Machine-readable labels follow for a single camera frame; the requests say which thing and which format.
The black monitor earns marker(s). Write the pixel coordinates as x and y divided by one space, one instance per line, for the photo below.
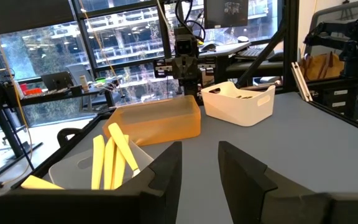
225 14

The grey-blue table mat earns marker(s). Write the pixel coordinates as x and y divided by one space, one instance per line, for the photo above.
291 140

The brown wooden bin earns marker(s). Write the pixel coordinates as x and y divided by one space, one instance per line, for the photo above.
154 124

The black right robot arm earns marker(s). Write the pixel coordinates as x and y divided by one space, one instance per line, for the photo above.
191 88

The clear plastic bin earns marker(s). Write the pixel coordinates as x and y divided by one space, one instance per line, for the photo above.
70 171

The white bottle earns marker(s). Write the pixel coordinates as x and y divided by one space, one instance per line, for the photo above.
84 83

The black computer mouse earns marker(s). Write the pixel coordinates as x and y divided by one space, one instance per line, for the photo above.
208 47

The dark grey desk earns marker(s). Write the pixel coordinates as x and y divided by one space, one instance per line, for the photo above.
228 51

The large glass window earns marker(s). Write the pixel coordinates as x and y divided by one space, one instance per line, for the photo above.
42 46

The white plastic bin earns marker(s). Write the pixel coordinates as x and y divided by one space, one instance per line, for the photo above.
235 109

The black drawer cabinet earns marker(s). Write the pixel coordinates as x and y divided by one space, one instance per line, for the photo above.
337 98

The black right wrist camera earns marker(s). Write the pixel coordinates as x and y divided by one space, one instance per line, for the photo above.
186 43

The tan brown bag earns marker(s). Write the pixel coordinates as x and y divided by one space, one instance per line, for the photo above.
322 67

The black standing desk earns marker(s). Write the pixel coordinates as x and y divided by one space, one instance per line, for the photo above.
8 102

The grey laptop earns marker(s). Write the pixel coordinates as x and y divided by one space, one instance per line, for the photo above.
57 81

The silver aluminium bracket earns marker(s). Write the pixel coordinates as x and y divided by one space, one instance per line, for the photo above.
301 82

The black keyboard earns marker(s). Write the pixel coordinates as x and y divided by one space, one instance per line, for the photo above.
255 53

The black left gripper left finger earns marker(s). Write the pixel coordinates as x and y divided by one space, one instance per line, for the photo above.
73 208

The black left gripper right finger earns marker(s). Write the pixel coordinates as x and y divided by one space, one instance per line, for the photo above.
291 208

